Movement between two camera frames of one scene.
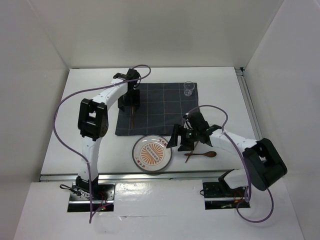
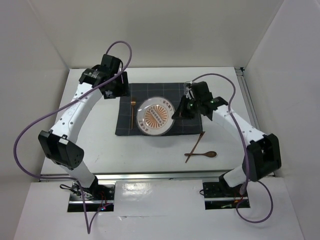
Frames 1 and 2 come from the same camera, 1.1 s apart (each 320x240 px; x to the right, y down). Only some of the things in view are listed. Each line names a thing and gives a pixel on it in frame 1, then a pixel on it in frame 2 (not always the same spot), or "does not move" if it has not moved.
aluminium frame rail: x=249 y=102 does not move
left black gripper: x=135 y=100 to x=123 y=90
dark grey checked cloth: x=162 y=105 does not move
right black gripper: x=185 y=146 to x=181 y=111
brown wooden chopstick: x=186 y=161 does not move
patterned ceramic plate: x=151 y=153 to x=154 y=116
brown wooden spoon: x=210 y=154 does not move
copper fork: x=132 y=118 does not move
